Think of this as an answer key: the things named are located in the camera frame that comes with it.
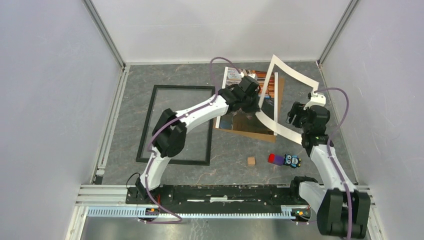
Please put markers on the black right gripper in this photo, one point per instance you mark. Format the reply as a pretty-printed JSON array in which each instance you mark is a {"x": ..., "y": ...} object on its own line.
[{"x": 297, "y": 109}]

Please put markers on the cat photo print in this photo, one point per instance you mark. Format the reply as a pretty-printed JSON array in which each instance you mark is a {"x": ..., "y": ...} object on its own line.
[{"x": 244, "y": 90}]

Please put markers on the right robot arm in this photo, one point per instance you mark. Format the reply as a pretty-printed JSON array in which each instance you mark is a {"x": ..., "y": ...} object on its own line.
[{"x": 341, "y": 209}]

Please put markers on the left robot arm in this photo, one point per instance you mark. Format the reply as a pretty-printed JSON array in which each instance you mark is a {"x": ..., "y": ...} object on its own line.
[{"x": 169, "y": 134}]

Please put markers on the brown backing board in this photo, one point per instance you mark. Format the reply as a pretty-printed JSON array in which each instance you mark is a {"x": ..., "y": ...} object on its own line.
[{"x": 280, "y": 99}]

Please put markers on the blue owl toy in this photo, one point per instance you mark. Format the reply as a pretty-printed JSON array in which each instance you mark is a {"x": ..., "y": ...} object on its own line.
[{"x": 292, "y": 161}]

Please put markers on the red purple toy brick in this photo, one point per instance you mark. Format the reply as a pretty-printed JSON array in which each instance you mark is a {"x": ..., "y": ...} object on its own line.
[{"x": 276, "y": 159}]

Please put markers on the small wooden cube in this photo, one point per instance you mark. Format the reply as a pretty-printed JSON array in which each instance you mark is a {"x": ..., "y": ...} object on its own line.
[{"x": 251, "y": 161}]

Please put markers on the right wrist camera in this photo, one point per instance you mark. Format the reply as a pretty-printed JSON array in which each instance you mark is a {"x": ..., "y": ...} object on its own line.
[{"x": 315, "y": 99}]

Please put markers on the white cable duct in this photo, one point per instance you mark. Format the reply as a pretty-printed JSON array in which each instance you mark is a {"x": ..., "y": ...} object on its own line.
[{"x": 153, "y": 213}]

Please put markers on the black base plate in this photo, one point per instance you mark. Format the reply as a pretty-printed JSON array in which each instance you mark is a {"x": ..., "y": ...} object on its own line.
[{"x": 220, "y": 199}]

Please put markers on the black picture frame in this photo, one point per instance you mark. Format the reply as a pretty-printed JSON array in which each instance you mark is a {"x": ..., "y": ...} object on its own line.
[{"x": 197, "y": 149}]

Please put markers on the aluminium frame rail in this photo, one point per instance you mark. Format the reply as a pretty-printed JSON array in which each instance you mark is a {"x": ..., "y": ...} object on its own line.
[{"x": 97, "y": 19}]

